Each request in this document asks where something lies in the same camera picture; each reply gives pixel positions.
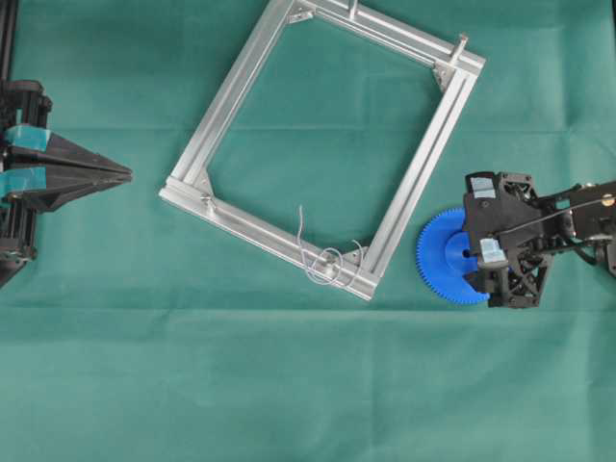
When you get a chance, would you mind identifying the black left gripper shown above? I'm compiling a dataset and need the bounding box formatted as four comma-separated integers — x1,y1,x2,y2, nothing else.
1,80,132,263

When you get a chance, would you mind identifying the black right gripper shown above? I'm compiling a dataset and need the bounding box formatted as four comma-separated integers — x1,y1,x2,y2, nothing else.
463,171,575,309

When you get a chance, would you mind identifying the blue plastic gear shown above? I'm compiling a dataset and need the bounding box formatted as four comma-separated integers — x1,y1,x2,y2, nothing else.
416,208,489,305

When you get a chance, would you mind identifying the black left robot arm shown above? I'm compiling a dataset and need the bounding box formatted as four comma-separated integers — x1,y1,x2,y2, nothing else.
1,1,133,278

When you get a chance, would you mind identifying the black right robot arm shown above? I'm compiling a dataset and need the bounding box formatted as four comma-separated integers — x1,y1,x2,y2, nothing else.
463,171,615,309

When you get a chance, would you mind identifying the steel shaft at far corner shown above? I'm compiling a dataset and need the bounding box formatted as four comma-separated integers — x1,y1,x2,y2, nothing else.
449,34,469,66

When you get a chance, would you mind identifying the green table cloth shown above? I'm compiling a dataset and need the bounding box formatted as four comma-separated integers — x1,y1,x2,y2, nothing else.
1,1,615,461

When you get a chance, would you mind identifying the square aluminium extrusion frame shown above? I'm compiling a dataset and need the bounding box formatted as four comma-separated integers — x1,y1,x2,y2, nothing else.
159,0,485,300

